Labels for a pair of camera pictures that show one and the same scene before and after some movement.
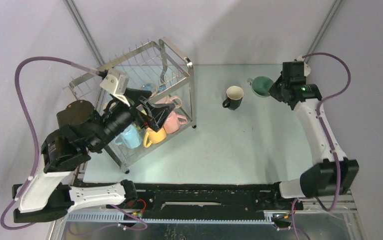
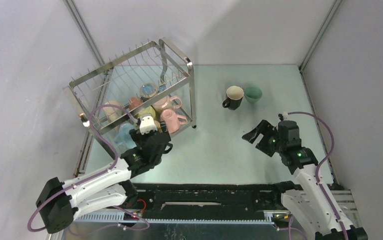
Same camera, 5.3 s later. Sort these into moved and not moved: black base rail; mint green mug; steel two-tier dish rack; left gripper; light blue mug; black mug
Moved: left gripper; mint green mug
Not moved: black base rail; black mug; steel two-tier dish rack; light blue mug
